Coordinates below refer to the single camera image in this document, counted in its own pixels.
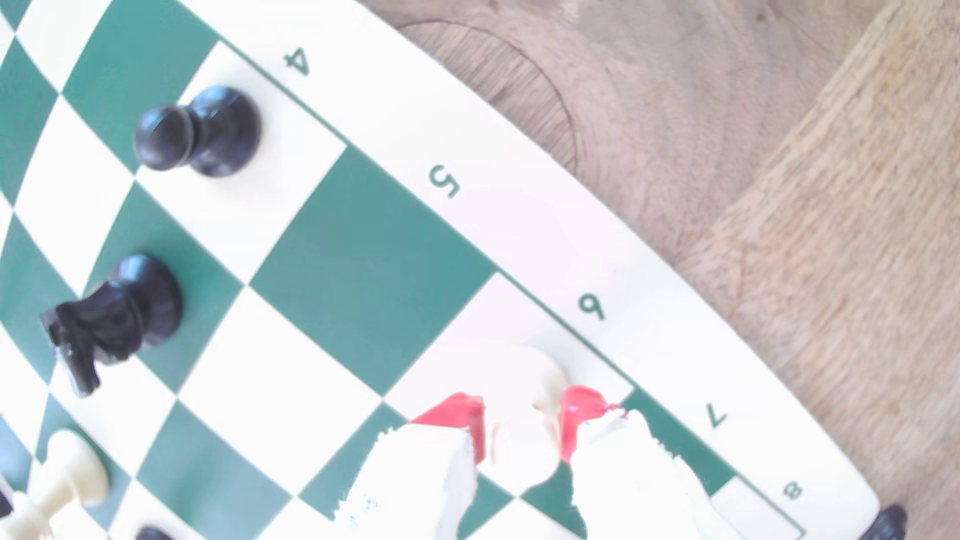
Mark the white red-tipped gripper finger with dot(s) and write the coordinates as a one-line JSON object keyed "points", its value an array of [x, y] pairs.
{"points": [[630, 480], [420, 480]]}

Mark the white pawn chess piece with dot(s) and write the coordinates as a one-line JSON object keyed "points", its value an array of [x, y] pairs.
{"points": [[525, 390]]}

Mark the green and cream chess mat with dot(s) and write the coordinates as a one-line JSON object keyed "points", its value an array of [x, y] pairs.
{"points": [[375, 262]]}

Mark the black pawn chess piece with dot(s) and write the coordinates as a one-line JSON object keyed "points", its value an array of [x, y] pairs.
{"points": [[886, 523], [217, 131], [154, 535]]}

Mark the black knight chess piece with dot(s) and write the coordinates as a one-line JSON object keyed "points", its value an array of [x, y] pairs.
{"points": [[120, 315]]}

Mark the white king chess piece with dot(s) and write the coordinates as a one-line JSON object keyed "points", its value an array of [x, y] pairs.
{"points": [[71, 469]]}

